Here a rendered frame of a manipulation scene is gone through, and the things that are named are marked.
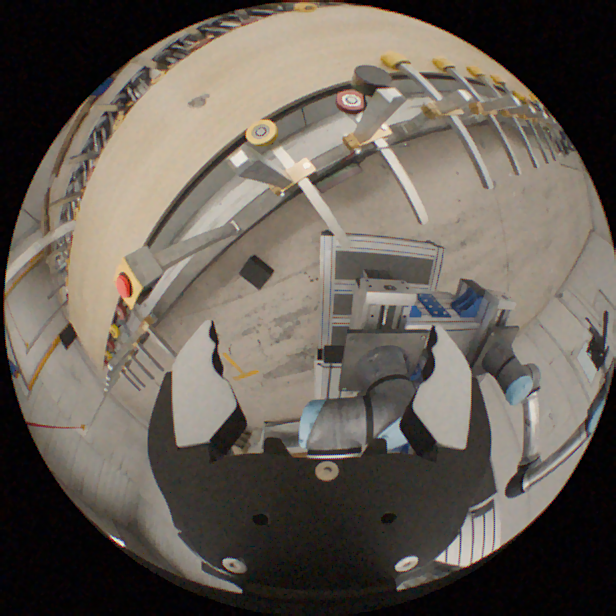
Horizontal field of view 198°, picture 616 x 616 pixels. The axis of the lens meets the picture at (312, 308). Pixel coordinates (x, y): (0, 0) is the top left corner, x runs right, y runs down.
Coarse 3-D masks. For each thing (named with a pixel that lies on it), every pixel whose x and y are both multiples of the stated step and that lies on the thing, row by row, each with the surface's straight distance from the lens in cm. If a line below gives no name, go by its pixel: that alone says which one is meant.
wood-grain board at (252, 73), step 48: (240, 48) 92; (288, 48) 82; (336, 48) 81; (384, 48) 89; (432, 48) 112; (144, 96) 113; (192, 96) 81; (240, 96) 68; (288, 96) 62; (528, 96) 202; (144, 144) 87; (192, 144) 68; (96, 192) 120; (144, 192) 79; (96, 240) 118; (144, 240) 80; (96, 288) 133; (96, 336) 181
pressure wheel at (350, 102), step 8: (344, 96) 62; (352, 96) 62; (360, 96) 62; (336, 104) 62; (344, 104) 60; (352, 104) 60; (360, 104) 61; (344, 112) 62; (352, 112) 61; (360, 112) 62
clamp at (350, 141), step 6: (378, 132) 62; (384, 132) 62; (390, 132) 63; (342, 138) 61; (348, 138) 59; (354, 138) 59; (372, 138) 60; (378, 138) 61; (384, 138) 66; (348, 144) 59; (354, 144) 59; (360, 144) 59; (366, 144) 62
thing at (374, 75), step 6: (366, 66) 39; (372, 66) 39; (360, 72) 37; (366, 72) 38; (372, 72) 38; (378, 72) 38; (384, 72) 39; (366, 78) 36; (372, 78) 37; (378, 78) 37; (384, 78) 38; (390, 78) 38; (378, 84) 36; (384, 84) 37; (366, 102) 46
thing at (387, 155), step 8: (376, 144) 61; (384, 144) 62; (384, 152) 61; (392, 152) 62; (384, 160) 63; (392, 160) 61; (392, 168) 61; (400, 168) 61; (400, 176) 61; (400, 184) 62; (408, 184) 62; (408, 192) 61; (416, 192) 62; (408, 200) 63; (416, 200) 62; (416, 208) 62; (424, 208) 64; (416, 216) 65; (424, 216) 64
